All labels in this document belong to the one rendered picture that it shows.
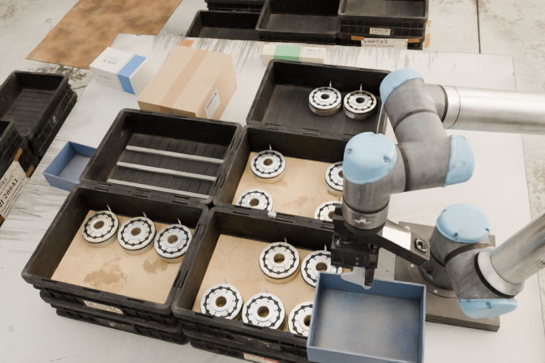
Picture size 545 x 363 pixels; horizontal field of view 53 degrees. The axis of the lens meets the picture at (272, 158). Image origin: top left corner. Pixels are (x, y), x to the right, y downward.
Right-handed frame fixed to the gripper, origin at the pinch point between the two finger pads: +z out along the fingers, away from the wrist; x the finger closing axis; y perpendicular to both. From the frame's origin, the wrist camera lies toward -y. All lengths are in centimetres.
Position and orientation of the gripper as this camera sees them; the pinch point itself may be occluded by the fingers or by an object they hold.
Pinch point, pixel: (370, 282)
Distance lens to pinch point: 107.0
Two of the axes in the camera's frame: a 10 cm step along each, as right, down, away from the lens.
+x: -2.3, 7.0, -6.8
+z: 0.7, 7.1, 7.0
